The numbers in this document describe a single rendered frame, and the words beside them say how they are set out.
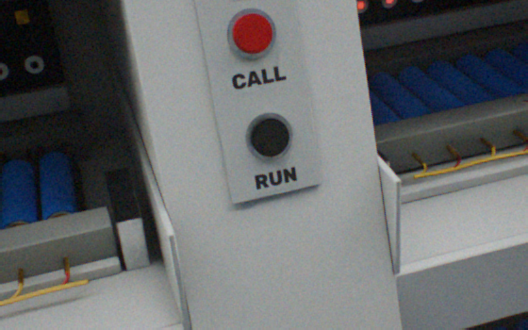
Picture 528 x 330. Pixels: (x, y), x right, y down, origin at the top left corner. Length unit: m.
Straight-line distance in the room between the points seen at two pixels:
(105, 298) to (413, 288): 0.14
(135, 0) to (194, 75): 0.04
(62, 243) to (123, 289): 0.04
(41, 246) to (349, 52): 0.16
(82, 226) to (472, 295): 0.19
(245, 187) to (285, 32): 0.07
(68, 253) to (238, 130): 0.11
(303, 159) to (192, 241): 0.06
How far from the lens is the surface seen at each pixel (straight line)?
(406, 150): 0.42
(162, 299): 0.35
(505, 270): 0.38
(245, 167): 0.32
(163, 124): 0.31
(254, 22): 0.31
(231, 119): 0.31
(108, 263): 0.37
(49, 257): 0.37
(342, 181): 0.33
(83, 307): 0.36
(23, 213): 0.40
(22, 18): 0.46
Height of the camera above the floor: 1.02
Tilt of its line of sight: 12 degrees down
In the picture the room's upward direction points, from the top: 10 degrees counter-clockwise
